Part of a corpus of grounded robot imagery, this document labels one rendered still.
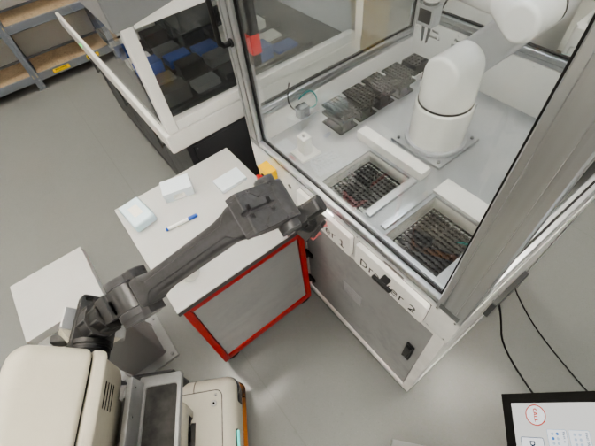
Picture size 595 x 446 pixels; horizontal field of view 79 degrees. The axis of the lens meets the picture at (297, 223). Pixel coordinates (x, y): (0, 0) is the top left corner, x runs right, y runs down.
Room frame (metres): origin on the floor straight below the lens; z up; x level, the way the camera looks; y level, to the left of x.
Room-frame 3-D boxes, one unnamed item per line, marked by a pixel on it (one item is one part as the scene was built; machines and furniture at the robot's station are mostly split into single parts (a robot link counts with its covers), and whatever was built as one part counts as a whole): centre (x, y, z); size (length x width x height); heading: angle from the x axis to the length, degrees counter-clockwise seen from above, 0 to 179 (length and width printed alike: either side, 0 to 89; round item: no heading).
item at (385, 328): (0.97, -0.53, 0.40); 1.03 x 0.95 x 0.80; 31
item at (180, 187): (1.12, 0.50, 0.79); 0.13 x 0.09 x 0.05; 106
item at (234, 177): (1.14, 0.27, 0.77); 0.13 x 0.09 x 0.02; 122
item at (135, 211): (1.01, 0.66, 0.78); 0.15 x 0.10 x 0.04; 38
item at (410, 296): (0.49, -0.26, 0.87); 0.29 x 0.02 x 0.11; 31
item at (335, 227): (0.76, -0.09, 0.87); 0.29 x 0.02 x 0.11; 31
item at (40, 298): (0.71, 0.94, 0.38); 0.30 x 0.30 x 0.76; 31
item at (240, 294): (0.96, 0.38, 0.38); 0.62 x 0.58 x 0.76; 31
